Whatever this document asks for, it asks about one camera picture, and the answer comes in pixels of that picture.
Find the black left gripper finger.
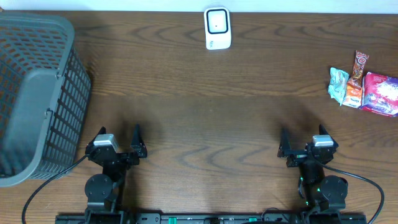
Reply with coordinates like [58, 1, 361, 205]
[130, 124, 147, 158]
[90, 126, 106, 143]

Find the teal snack packet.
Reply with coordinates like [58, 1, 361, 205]
[328, 67, 349, 106]

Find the small orange white packet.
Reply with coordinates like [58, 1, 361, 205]
[343, 85, 363, 108]

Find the orange snack bar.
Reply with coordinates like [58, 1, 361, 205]
[348, 51, 369, 89]

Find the purple snack package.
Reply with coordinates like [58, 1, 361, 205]
[359, 72, 397, 117]

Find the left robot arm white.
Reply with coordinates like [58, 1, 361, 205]
[84, 124, 147, 223]

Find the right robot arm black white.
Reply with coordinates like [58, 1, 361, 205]
[277, 125, 348, 223]

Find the grey plastic mesh basket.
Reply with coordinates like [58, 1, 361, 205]
[1, 12, 91, 187]

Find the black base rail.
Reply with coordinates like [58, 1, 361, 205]
[55, 212, 368, 224]

